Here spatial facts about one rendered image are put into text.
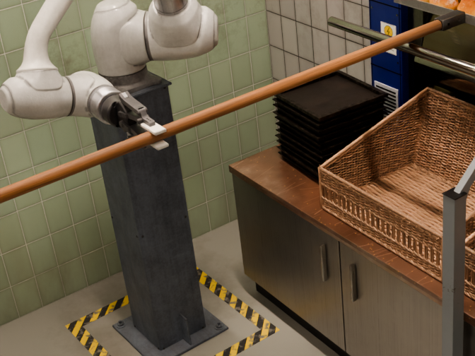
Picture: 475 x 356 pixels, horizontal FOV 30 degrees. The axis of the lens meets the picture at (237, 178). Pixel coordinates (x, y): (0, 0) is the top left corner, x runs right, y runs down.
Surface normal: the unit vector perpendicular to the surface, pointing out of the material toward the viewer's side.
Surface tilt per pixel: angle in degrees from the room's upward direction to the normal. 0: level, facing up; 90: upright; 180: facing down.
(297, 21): 90
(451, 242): 90
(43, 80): 63
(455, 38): 70
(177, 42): 114
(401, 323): 90
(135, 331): 0
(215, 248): 0
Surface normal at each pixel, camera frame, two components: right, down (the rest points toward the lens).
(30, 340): -0.11, -0.87
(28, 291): 0.56, 0.36
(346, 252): -0.83, 0.35
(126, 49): 0.01, 0.48
